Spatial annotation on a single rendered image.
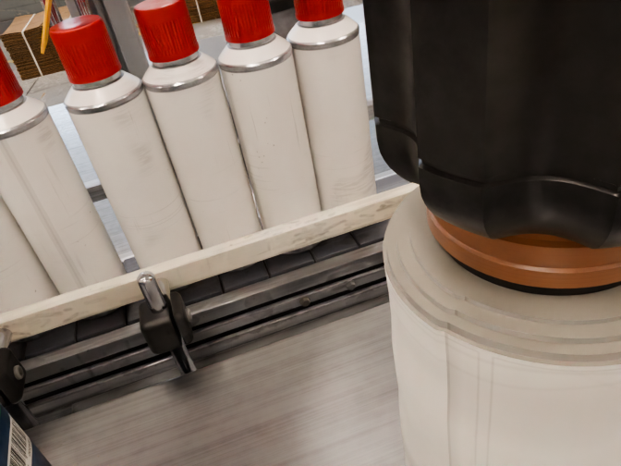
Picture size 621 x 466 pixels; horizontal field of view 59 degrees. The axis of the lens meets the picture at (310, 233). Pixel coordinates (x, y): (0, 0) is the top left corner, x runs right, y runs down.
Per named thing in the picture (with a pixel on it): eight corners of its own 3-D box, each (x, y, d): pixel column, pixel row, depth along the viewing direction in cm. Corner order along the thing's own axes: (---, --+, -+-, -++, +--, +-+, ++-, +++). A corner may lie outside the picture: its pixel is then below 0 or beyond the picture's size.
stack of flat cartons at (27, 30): (20, 81, 393) (-3, 36, 374) (32, 58, 436) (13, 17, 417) (110, 59, 399) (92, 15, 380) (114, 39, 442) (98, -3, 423)
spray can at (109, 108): (151, 302, 43) (30, 43, 31) (142, 265, 47) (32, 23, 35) (213, 278, 44) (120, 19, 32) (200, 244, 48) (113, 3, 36)
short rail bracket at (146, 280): (180, 412, 41) (120, 296, 33) (176, 382, 43) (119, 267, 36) (222, 397, 41) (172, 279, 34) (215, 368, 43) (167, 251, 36)
